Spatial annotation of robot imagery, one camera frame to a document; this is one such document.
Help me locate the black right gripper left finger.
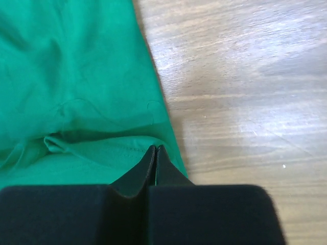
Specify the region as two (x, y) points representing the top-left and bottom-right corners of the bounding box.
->
(1, 146), (156, 244)

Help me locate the green t shirt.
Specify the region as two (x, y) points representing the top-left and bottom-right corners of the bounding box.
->
(1, 1), (186, 188)

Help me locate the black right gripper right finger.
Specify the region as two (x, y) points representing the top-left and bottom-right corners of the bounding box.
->
(148, 146), (286, 244)

